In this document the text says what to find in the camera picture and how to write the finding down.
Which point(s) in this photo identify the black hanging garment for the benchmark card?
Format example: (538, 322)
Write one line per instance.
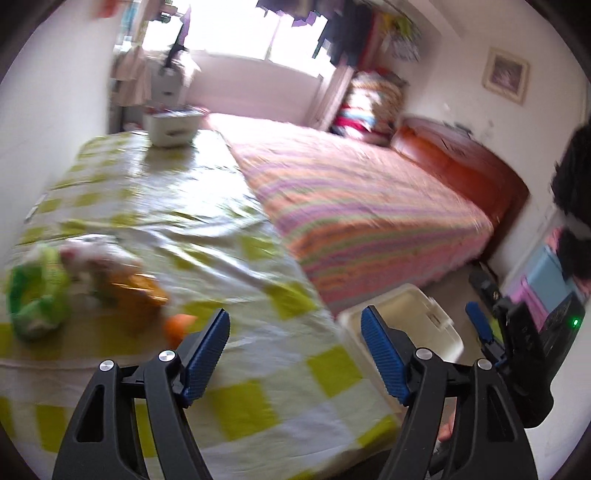
(178, 37)

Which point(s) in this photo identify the green plastic wrapper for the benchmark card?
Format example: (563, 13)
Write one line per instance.
(46, 277)

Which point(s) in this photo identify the red wooden headboard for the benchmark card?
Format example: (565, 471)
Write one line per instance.
(461, 170)

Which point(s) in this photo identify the clear plastic bag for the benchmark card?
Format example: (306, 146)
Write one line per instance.
(138, 288)

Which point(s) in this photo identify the pink curtain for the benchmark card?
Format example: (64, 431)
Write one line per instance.
(131, 78)
(332, 101)

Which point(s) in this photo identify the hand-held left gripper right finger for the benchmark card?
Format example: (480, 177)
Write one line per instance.
(383, 360)

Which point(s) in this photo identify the stack of folded quilts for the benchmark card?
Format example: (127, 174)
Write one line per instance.
(374, 101)

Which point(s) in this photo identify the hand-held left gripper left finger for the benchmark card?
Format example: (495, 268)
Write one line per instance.
(205, 360)

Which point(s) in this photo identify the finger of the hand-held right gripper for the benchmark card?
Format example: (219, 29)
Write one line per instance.
(485, 286)
(480, 325)

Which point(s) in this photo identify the orange peel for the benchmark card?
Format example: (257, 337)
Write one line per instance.
(178, 330)

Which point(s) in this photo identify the black hanging coat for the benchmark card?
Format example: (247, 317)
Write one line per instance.
(575, 184)

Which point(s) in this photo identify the white storage caddy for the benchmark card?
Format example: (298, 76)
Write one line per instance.
(171, 127)

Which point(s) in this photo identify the row of hanging dark clothes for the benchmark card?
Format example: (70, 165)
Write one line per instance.
(341, 32)

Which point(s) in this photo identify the cream plastic bin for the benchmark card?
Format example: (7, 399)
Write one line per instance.
(415, 314)

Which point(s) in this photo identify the bundle of colourful hangers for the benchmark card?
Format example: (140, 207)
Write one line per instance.
(404, 34)

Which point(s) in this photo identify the framed wall picture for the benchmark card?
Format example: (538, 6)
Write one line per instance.
(505, 76)

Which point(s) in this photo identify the white cabinet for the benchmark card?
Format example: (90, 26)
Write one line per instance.
(168, 87)

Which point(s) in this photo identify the blue storage box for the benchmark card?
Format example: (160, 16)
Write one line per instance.
(547, 277)

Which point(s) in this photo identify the striped pink bed sheet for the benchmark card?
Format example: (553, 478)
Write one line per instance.
(360, 207)

